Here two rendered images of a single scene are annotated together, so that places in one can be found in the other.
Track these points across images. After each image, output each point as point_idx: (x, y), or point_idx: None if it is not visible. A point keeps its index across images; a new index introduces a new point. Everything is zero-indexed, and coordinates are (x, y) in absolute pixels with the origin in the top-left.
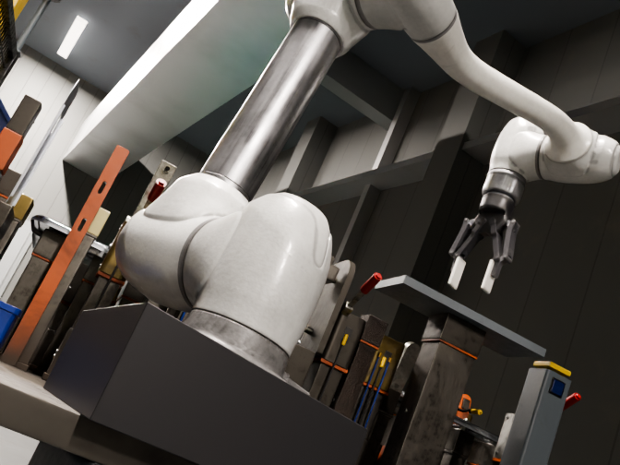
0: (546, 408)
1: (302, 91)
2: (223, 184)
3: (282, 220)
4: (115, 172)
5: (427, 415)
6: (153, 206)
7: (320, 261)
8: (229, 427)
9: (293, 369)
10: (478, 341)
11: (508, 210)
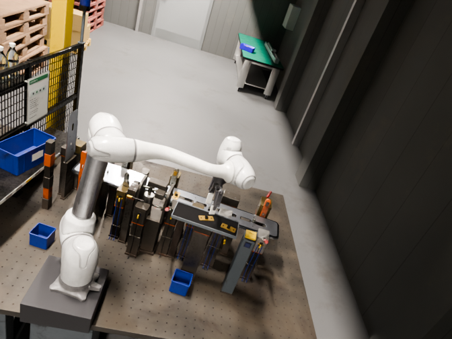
0: (243, 251)
1: (93, 182)
2: (73, 220)
3: (68, 258)
4: (84, 161)
5: (192, 251)
6: (62, 220)
7: (84, 266)
8: (52, 321)
9: (153, 227)
10: (209, 231)
11: (220, 183)
